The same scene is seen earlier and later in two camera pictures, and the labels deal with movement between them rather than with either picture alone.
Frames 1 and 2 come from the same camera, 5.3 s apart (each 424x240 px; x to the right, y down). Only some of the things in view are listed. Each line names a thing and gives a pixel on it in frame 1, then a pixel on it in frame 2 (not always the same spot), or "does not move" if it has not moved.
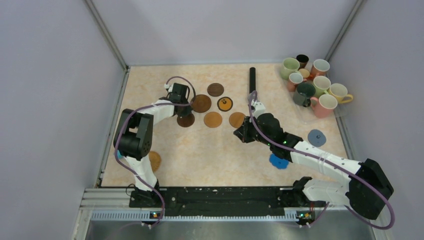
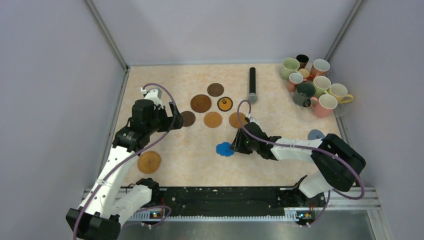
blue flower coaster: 278,162 -> 223,149
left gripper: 186,112 -> 172,122
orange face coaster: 225,104 does not move
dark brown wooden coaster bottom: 186,121 does not move
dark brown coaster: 215,89 does not move
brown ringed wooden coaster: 201,103 does not move
